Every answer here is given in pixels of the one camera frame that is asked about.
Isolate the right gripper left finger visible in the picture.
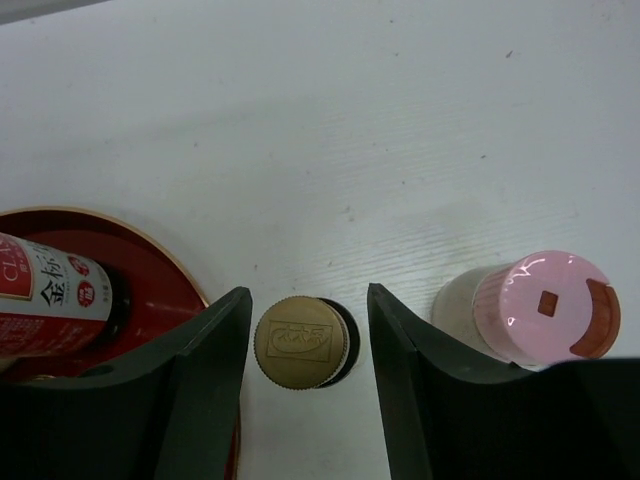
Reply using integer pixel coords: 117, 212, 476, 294
1, 287, 252, 479

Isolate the tall dark soy sauce bottle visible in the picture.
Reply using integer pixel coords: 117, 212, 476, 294
1, 233, 131, 371

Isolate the pink-capped spice jar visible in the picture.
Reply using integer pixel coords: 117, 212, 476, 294
430, 250, 621, 370

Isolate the round red tray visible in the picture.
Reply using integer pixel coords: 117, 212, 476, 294
0, 208, 244, 480

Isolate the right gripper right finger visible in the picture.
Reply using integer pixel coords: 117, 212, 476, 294
367, 284, 639, 479

